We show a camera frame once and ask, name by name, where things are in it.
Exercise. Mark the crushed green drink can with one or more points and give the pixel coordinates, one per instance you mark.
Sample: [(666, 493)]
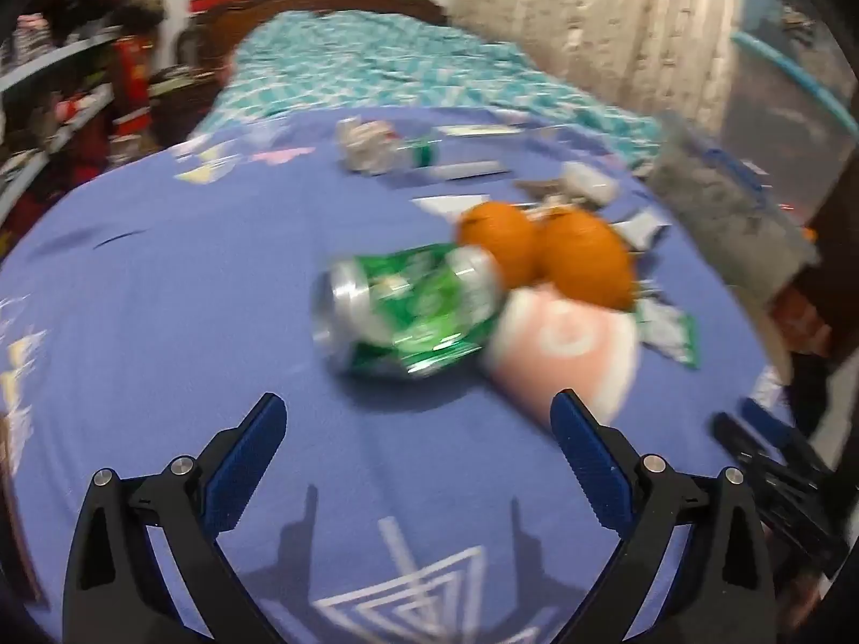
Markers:
[(402, 312)]

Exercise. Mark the crumpled white wrapper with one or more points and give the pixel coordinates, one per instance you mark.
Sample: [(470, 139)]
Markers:
[(368, 146)]

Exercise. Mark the green white wrapper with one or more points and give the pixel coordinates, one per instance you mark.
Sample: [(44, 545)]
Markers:
[(668, 332)]

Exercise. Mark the beige curtain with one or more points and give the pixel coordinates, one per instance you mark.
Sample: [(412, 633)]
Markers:
[(604, 20)]

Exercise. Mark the small green bottle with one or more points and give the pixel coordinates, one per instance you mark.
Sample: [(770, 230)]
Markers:
[(423, 151)]

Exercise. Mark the blue hoop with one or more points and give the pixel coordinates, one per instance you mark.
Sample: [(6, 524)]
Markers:
[(792, 74)]

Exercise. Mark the grey bag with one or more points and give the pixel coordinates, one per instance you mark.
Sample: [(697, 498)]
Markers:
[(728, 208)]

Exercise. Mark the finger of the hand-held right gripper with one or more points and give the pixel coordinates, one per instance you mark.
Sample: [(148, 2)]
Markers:
[(768, 419), (741, 439)]

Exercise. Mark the orange fruit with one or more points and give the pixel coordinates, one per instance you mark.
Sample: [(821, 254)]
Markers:
[(500, 238), (587, 258)]

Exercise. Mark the grey marker pen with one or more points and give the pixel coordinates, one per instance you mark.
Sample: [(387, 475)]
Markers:
[(466, 171)]

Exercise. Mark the blue patterned bedsheet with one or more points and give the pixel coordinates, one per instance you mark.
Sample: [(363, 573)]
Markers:
[(201, 322)]

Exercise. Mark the grey metal shelf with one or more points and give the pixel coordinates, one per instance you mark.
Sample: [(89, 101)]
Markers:
[(47, 114)]

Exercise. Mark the teal patterned blanket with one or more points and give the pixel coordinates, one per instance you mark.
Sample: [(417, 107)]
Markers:
[(402, 67)]

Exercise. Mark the white small bottle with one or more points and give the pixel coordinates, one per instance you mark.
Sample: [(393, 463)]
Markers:
[(590, 182)]

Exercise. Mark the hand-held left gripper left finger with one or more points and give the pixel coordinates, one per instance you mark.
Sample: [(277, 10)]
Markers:
[(247, 459)]

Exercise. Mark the pink paper cup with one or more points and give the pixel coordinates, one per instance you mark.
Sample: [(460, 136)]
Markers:
[(564, 342)]

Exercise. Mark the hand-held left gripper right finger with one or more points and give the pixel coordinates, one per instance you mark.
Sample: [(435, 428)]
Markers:
[(592, 466)]

